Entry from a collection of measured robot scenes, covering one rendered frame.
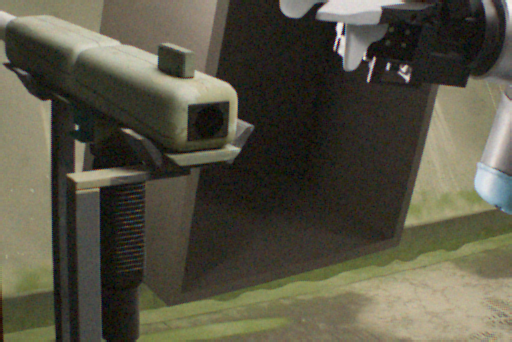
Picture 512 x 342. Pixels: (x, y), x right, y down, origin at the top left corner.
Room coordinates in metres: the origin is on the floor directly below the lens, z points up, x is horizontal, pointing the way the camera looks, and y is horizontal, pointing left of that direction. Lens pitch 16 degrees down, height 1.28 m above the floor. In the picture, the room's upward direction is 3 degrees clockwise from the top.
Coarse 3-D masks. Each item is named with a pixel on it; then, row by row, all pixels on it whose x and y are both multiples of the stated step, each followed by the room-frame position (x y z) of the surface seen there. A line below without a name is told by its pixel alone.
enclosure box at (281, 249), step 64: (128, 0) 1.96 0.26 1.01; (192, 0) 1.80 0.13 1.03; (256, 0) 2.27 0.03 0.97; (256, 64) 2.31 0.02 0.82; (320, 64) 2.44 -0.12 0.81; (256, 128) 2.36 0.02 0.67; (320, 128) 2.43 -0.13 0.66; (384, 128) 2.27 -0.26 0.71; (192, 192) 1.81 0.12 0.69; (256, 192) 2.35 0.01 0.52; (320, 192) 2.41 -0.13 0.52; (384, 192) 2.26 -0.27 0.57; (192, 256) 2.04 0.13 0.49; (256, 256) 2.08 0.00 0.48; (320, 256) 2.12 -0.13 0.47
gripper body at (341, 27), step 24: (432, 0) 0.88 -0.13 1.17; (480, 0) 0.92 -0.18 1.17; (408, 24) 0.88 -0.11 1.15; (432, 24) 0.88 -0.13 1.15; (456, 24) 0.91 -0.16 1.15; (480, 24) 0.91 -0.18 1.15; (336, 48) 0.93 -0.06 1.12; (384, 48) 0.88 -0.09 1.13; (408, 48) 0.89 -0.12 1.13; (432, 48) 0.88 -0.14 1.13; (456, 48) 0.92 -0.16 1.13; (480, 48) 0.90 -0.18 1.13; (384, 72) 0.88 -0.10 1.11; (408, 72) 0.90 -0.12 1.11; (432, 72) 0.91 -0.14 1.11; (456, 72) 0.92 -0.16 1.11
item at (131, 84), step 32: (0, 32) 0.90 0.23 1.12; (32, 32) 0.81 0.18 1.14; (64, 32) 0.79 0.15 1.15; (32, 64) 0.80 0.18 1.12; (64, 64) 0.75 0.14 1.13; (96, 64) 0.70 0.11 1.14; (128, 64) 0.68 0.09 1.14; (160, 64) 0.66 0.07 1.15; (192, 64) 0.64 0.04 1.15; (64, 96) 0.75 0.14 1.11; (96, 96) 0.70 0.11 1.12; (128, 96) 0.66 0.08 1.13; (160, 96) 0.62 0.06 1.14; (192, 96) 0.62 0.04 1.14; (224, 96) 0.63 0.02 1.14; (96, 128) 0.70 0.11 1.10; (128, 128) 0.67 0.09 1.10; (160, 128) 0.62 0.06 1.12; (192, 128) 0.61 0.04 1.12; (224, 128) 0.63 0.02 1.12; (96, 160) 0.72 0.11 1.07; (128, 160) 0.71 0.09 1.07; (192, 160) 0.61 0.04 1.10; (224, 160) 0.63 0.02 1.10; (128, 192) 0.71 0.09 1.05; (128, 224) 0.71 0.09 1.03; (128, 256) 0.71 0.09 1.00; (128, 288) 0.71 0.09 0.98; (128, 320) 0.71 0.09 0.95
